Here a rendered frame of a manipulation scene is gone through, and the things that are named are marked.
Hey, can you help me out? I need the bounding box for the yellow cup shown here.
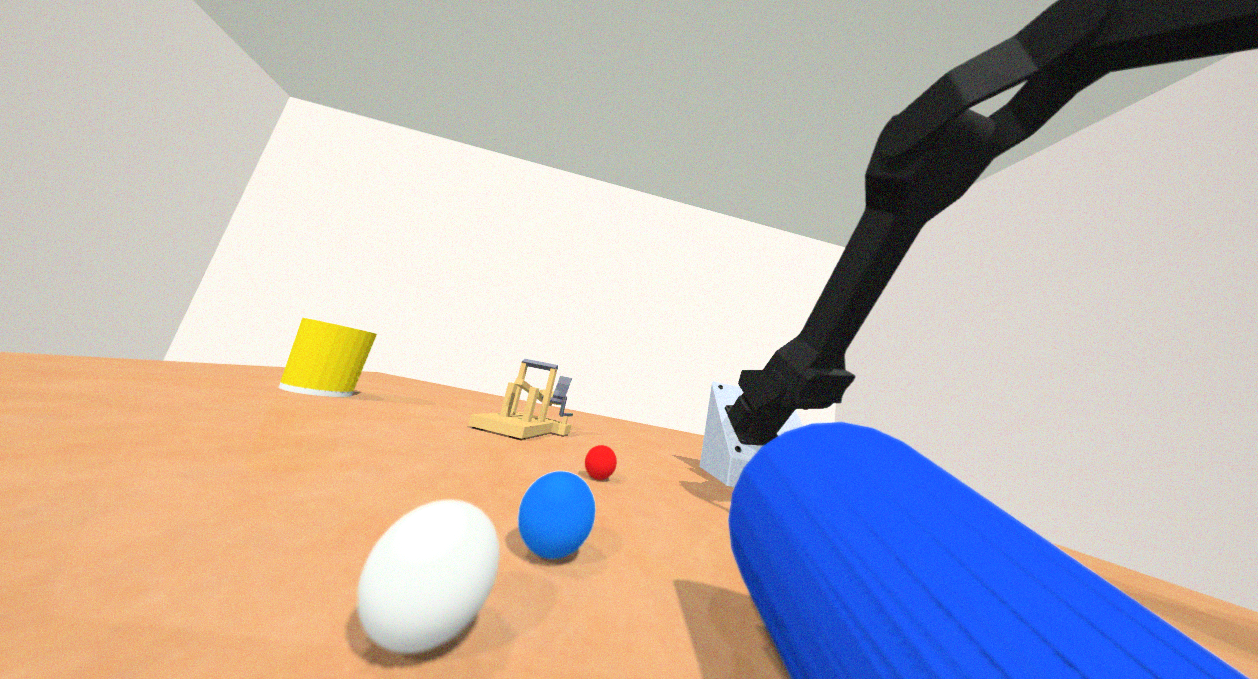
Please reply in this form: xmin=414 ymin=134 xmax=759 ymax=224
xmin=278 ymin=318 xmax=376 ymax=397

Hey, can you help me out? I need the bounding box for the blue rounded cylinder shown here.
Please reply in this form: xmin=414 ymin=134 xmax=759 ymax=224
xmin=728 ymin=422 xmax=1249 ymax=679

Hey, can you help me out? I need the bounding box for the red ball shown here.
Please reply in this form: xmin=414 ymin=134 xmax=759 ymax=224
xmin=585 ymin=445 xmax=616 ymax=480

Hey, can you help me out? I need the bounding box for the blue ball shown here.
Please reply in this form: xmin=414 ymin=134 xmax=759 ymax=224
xmin=518 ymin=472 xmax=595 ymax=560

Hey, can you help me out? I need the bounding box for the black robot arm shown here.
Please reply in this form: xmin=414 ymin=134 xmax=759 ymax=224
xmin=725 ymin=0 xmax=1258 ymax=446

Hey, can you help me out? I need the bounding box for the white egg-shaped object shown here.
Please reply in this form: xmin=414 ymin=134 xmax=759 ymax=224
xmin=359 ymin=500 xmax=499 ymax=653

